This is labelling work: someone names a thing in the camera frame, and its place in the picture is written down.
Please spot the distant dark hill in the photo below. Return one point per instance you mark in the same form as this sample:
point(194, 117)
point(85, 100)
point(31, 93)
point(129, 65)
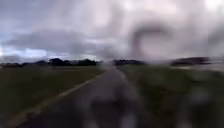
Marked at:
point(190, 60)

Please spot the dark wet asphalt path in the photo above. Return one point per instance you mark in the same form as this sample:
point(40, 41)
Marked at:
point(96, 100)

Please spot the grass verge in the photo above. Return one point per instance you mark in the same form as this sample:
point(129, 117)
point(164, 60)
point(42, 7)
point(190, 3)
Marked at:
point(186, 96)

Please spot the grass field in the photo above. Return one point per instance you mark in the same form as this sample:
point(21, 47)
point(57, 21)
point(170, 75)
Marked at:
point(33, 85)

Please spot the pale sandy path edge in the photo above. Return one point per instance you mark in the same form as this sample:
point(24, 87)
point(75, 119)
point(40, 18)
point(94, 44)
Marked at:
point(50, 101)

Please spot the distant row of trees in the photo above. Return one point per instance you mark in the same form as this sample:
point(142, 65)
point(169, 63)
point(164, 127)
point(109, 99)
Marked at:
point(70, 62)

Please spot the pale water surface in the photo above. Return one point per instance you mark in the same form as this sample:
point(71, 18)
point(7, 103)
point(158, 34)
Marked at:
point(206, 66)

